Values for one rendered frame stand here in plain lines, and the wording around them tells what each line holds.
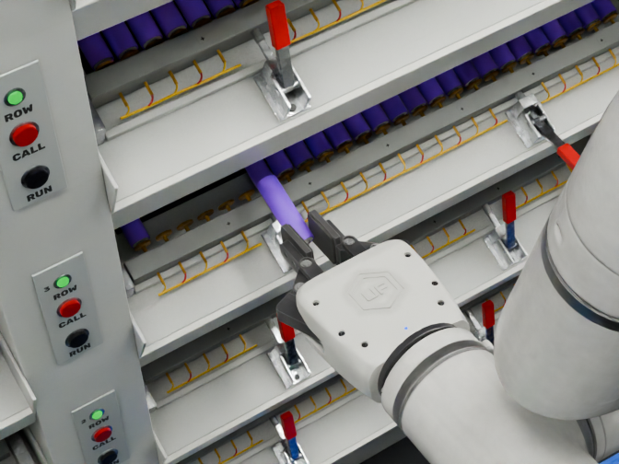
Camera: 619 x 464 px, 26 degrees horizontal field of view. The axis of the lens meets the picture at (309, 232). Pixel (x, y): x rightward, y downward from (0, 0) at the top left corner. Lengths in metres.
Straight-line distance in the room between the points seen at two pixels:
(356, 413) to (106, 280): 0.57
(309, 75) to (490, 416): 0.30
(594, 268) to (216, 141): 0.41
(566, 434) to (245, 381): 0.49
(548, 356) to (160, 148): 0.37
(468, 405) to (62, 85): 0.34
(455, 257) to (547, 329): 0.69
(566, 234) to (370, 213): 0.54
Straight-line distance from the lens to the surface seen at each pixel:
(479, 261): 1.42
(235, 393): 1.32
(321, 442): 1.52
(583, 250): 0.66
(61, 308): 1.02
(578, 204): 0.66
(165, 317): 1.14
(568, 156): 1.23
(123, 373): 1.14
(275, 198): 1.09
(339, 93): 1.03
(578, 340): 0.71
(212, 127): 1.00
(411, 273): 1.01
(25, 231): 0.94
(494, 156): 1.25
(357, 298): 0.99
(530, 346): 0.75
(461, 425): 0.91
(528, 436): 0.89
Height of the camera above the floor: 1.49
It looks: 53 degrees down
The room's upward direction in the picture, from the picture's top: straight up
